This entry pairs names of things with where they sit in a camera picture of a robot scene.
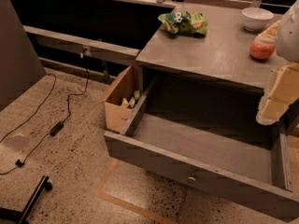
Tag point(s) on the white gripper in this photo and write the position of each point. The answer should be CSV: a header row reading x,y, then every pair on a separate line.
x,y
290,36

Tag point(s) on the green rice chip bag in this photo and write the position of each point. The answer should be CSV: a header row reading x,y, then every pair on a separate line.
x,y
184,22

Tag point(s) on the open grey top drawer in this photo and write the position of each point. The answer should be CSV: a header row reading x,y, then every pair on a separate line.
x,y
256,177

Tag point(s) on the silver round drawer knob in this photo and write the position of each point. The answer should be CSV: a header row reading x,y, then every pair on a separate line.
x,y
191,180

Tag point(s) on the red apple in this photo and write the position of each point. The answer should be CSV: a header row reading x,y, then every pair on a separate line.
x,y
261,51

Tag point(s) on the white ceramic bowl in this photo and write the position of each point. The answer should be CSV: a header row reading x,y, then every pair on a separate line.
x,y
255,18

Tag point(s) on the open cardboard box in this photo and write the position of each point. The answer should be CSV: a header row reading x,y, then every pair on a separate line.
x,y
117,97

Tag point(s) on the grey panel at left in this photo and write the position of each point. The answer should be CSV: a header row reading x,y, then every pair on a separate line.
x,y
20,67

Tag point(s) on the black wheeled stand leg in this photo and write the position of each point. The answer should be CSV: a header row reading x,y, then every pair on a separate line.
x,y
20,217

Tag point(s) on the grey wall rail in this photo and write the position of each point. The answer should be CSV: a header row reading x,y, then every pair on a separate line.
x,y
83,46

